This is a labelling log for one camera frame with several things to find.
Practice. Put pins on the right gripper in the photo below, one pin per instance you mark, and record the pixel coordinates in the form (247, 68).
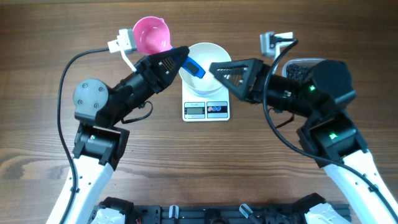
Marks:
(255, 96)

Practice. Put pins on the black beans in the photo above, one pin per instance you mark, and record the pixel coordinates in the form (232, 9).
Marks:
(296, 72)

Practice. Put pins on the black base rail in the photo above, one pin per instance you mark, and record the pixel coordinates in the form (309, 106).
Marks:
(277, 213)

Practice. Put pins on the clear plastic container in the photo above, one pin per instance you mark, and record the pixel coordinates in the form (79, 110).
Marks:
(308, 62)

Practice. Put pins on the white bowl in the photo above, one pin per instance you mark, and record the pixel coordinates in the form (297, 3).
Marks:
(204, 54)

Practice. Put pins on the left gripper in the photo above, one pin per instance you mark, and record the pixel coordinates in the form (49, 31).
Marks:
(153, 63)

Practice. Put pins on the pink scoop blue handle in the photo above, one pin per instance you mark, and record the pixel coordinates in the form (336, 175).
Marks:
(152, 36)

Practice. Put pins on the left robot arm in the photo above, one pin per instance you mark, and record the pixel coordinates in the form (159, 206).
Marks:
(99, 144)

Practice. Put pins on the white digital kitchen scale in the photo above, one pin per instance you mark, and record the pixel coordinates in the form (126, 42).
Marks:
(204, 108)

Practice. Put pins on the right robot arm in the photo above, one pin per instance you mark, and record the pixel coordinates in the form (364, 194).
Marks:
(328, 135)

